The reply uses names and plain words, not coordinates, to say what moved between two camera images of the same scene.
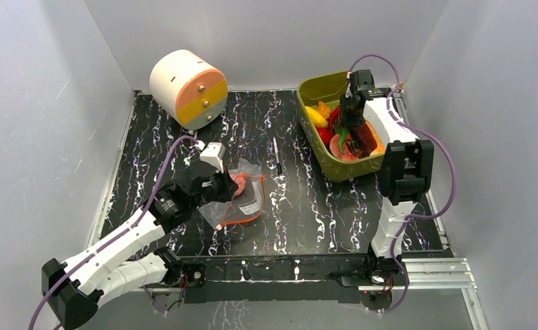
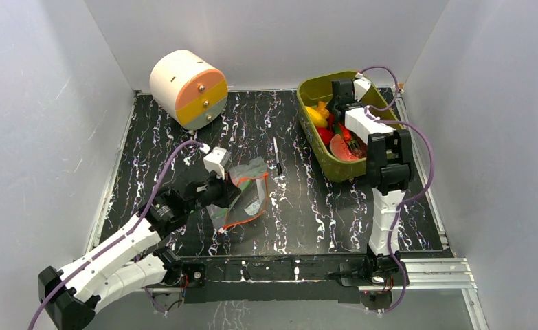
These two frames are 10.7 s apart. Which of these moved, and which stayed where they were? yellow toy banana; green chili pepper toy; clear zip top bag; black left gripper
Moved: green chili pepper toy
Stayed: yellow toy banana; clear zip top bag; black left gripper
